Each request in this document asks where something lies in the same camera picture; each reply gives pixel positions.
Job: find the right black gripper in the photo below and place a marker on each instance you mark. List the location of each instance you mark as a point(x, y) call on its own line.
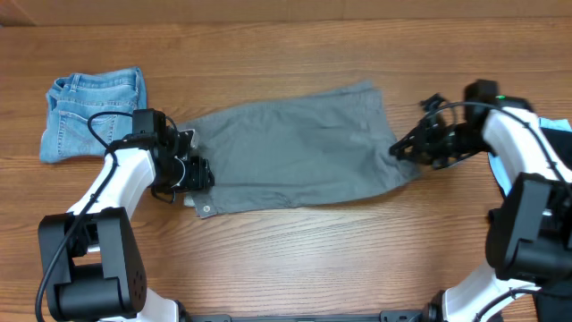
point(424, 152)

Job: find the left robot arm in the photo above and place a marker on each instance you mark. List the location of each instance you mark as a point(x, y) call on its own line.
point(92, 268)

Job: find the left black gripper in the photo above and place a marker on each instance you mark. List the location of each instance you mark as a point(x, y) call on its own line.
point(197, 178)

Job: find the folded blue denim jeans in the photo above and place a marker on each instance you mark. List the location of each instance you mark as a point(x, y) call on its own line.
point(83, 107)

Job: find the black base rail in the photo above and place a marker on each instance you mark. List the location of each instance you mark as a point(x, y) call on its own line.
point(308, 317)

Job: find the light blue garment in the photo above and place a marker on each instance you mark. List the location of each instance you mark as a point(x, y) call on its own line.
point(515, 150)

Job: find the black garment with logo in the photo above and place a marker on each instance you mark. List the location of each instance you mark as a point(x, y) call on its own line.
point(553, 304)

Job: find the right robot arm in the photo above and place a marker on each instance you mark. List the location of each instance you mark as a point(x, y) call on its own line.
point(528, 245)

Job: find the grey shorts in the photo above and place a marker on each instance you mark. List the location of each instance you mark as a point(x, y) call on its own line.
point(325, 148)

